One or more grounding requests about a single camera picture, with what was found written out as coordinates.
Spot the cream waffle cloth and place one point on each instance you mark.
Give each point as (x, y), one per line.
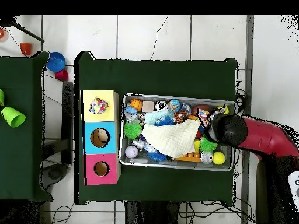
(172, 137)

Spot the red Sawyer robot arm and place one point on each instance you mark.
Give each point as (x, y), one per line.
(268, 137)

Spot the silver mesh bin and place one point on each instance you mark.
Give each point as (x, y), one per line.
(151, 166)

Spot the wooden box with three holes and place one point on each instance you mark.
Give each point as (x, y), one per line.
(111, 144)

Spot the light blue cloth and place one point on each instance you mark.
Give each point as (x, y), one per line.
(153, 116)

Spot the green spiky ball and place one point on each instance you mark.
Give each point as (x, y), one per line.
(208, 144)
(132, 130)

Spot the orange basketball toy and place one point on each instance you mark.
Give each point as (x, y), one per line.
(136, 104)

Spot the small globe ball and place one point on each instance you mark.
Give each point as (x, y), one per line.
(174, 106)

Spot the white baseball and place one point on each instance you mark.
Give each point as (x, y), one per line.
(131, 152)

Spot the dark green tablecloth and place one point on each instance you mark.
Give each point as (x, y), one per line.
(163, 74)

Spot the orange toy brick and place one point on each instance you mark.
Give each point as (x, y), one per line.
(190, 158)

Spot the yellow tennis ball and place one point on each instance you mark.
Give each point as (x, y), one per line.
(219, 158)

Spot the black upright board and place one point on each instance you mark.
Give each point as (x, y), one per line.
(68, 105)

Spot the red cup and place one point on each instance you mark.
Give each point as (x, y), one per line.
(62, 75)

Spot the black floor stand base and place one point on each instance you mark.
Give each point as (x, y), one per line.
(55, 173)

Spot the blue bowl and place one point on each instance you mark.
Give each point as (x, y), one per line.
(56, 61)

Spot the green cloth side table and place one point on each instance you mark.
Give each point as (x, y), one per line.
(21, 151)

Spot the green cup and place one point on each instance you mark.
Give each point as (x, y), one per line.
(1, 98)
(14, 116)

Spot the orange cup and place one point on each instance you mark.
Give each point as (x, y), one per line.
(25, 48)

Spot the black tripod pole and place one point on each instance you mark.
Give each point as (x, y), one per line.
(28, 34)

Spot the small red object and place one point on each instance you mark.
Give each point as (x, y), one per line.
(1, 33)

